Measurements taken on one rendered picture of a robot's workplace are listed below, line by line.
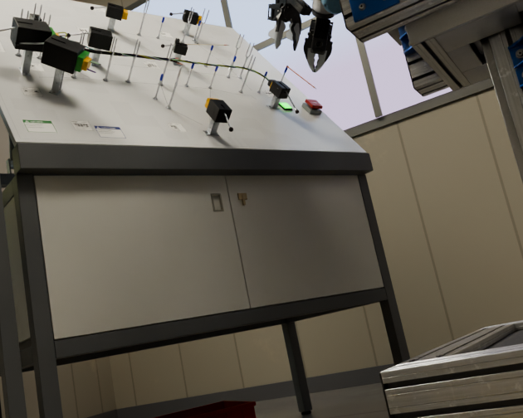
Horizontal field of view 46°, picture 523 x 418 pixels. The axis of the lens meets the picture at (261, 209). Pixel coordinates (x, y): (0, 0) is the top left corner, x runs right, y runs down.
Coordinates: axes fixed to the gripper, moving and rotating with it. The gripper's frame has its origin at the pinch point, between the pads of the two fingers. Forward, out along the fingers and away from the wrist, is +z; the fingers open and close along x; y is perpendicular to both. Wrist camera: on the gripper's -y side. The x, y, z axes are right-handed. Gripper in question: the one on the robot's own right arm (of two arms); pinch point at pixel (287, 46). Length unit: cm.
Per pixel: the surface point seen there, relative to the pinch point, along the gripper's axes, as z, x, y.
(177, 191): 42, 56, -18
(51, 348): 72, 98, -32
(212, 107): 19.7, 40.5, -12.2
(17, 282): 62, 98, -14
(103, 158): 33, 77, -16
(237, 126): 26.1, 25.2, -6.2
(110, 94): 18, 61, 11
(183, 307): 70, 63, -33
